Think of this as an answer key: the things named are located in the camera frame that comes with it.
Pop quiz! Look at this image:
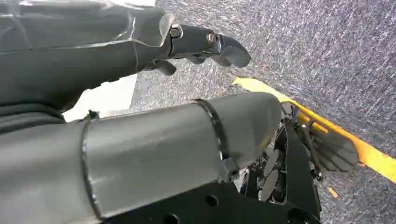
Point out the white furniture panel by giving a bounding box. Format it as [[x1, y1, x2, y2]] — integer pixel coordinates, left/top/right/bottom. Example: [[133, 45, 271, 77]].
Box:
[[62, 73, 139, 123]]

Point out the yellow floor tape strip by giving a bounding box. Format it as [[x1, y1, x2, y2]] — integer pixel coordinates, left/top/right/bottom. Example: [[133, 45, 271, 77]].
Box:
[[230, 77, 396, 184]]

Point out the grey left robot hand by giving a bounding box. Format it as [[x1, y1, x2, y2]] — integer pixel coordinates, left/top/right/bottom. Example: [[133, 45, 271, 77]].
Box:
[[0, 0, 283, 224]]

